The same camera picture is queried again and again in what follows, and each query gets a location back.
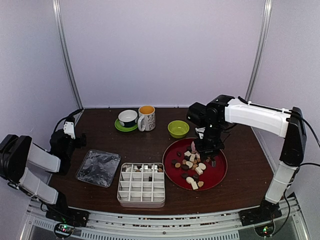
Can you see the lime green bowl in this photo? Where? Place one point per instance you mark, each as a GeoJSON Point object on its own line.
{"type": "Point", "coordinates": [178, 129]}

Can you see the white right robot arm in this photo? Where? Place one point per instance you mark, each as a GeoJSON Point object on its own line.
{"type": "Point", "coordinates": [285, 123]}

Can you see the dark blue white cup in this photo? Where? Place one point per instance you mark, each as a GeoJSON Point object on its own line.
{"type": "Point", "coordinates": [128, 118]}

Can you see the front aluminium rail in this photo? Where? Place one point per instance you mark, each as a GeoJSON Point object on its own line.
{"type": "Point", "coordinates": [223, 225]}

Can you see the left aluminium frame post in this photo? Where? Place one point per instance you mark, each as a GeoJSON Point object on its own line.
{"type": "Point", "coordinates": [65, 53]}

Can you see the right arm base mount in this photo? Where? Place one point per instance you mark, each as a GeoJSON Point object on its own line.
{"type": "Point", "coordinates": [261, 217]}

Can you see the dark oval chocolate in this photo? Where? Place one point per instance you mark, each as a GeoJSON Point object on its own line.
{"type": "Point", "coordinates": [184, 175]}

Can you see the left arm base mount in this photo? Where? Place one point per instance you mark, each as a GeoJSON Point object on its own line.
{"type": "Point", "coordinates": [67, 218]}

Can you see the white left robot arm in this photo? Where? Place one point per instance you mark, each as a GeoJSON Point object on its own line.
{"type": "Point", "coordinates": [20, 156]}

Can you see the white floral mug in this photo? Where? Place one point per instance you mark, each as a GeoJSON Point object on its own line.
{"type": "Point", "coordinates": [147, 118]}

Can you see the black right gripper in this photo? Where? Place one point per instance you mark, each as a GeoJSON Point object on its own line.
{"type": "Point", "coordinates": [204, 152]}

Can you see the red round tray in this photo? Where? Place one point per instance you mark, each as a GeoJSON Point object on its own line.
{"type": "Point", "coordinates": [212, 176]}

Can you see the pink plastic scoop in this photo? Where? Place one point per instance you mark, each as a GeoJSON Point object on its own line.
{"type": "Point", "coordinates": [193, 148]}

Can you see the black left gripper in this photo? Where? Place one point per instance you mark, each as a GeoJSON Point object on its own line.
{"type": "Point", "coordinates": [83, 140]}

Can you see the right aluminium frame post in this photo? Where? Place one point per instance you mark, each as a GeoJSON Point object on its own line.
{"type": "Point", "coordinates": [264, 30]}

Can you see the tin lid with rabbit picture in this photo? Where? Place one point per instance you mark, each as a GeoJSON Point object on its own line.
{"type": "Point", "coordinates": [98, 168]}

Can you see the tan flower chocolate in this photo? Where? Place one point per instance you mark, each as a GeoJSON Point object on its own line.
{"type": "Point", "coordinates": [200, 184]}

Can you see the silver compartment tin box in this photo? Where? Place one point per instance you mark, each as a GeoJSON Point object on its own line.
{"type": "Point", "coordinates": [136, 191]}

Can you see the white square chocolate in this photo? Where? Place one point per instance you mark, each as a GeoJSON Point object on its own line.
{"type": "Point", "coordinates": [199, 170]}

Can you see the aluminium frame post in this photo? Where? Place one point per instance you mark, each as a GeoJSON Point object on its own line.
{"type": "Point", "coordinates": [264, 30]}
{"type": "Point", "coordinates": [65, 53]}

